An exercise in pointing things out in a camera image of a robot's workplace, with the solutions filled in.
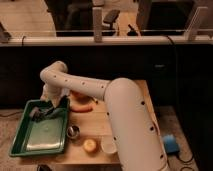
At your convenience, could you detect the yellow apple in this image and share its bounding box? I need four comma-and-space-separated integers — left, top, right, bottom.
83, 139, 97, 154

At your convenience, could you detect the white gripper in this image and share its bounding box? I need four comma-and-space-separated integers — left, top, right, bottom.
40, 84, 67, 115

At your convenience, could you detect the blue box on floor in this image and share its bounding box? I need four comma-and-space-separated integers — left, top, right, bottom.
163, 135, 180, 154

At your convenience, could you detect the white partition rail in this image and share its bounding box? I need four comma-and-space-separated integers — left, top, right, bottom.
0, 35, 213, 47

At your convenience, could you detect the small metal cup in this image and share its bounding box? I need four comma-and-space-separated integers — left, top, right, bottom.
67, 126, 80, 140

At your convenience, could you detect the black office chair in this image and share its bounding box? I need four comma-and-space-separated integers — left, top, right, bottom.
103, 9, 120, 29

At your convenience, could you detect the dark dish brush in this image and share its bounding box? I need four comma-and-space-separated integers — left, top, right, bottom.
29, 107, 65, 122

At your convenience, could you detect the green plastic tray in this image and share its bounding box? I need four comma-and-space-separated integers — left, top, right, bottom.
9, 97, 70, 157

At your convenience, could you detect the wooden table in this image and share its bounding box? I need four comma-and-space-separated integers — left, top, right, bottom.
19, 80, 158, 166

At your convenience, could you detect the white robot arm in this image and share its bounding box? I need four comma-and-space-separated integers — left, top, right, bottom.
40, 61, 170, 171

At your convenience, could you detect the clear plastic cup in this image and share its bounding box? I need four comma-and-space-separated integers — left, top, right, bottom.
101, 136, 117, 155

